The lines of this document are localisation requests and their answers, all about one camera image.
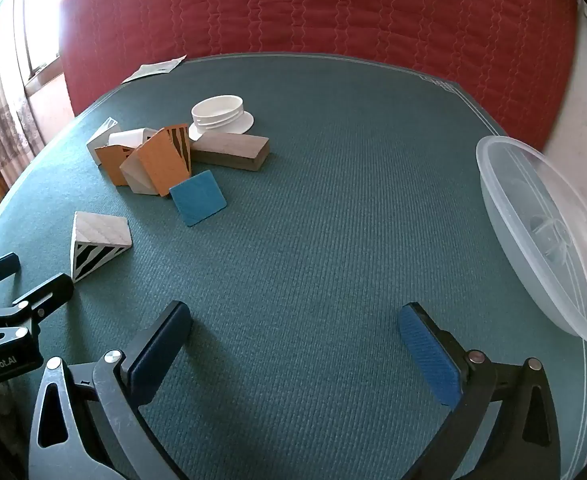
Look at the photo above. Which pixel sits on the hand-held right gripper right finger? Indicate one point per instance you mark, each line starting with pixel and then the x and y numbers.
pixel 428 355

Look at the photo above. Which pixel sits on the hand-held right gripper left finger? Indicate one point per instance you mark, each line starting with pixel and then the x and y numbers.
pixel 163 340

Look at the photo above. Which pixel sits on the zebra striped triangular block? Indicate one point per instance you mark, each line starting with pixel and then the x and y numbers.
pixel 98 255

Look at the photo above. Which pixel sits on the blue square tile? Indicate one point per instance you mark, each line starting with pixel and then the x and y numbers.
pixel 198 200

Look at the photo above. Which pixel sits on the clear plastic bowl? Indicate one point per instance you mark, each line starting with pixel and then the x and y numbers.
pixel 538 240

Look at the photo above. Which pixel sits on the orange block with striped face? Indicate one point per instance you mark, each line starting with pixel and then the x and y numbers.
pixel 161 165

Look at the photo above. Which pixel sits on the white rounded block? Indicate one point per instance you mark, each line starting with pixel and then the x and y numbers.
pixel 131 137

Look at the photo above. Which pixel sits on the white threaded plastic cap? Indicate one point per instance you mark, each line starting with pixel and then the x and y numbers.
pixel 218 112

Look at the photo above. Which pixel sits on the white wedge block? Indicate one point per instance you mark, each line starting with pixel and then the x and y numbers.
pixel 136 175

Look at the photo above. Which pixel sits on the patterned curtain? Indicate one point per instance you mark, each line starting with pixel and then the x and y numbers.
pixel 8 110

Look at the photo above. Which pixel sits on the white triangular block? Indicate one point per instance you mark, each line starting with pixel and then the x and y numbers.
pixel 102 137

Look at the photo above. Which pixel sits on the green table mat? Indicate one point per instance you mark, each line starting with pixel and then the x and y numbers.
pixel 323 210

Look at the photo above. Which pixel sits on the long wooden block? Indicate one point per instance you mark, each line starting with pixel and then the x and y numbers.
pixel 233 147

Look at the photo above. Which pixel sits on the white paper packet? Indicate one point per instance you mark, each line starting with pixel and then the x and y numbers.
pixel 156 67

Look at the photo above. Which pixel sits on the window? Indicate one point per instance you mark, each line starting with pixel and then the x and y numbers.
pixel 43 20

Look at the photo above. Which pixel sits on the red quilted blanket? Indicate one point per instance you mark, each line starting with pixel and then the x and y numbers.
pixel 323 10

